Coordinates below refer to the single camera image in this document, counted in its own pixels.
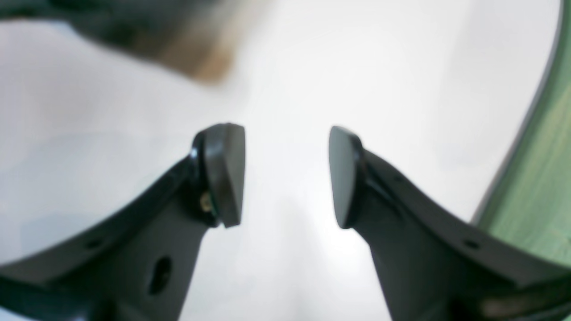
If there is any dark grey t-shirt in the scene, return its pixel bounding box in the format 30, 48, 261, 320
0, 0, 268, 85

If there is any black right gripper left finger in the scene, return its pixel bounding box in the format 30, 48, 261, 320
0, 123, 245, 321

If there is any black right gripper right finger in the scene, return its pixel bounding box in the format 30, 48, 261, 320
329, 126, 571, 321

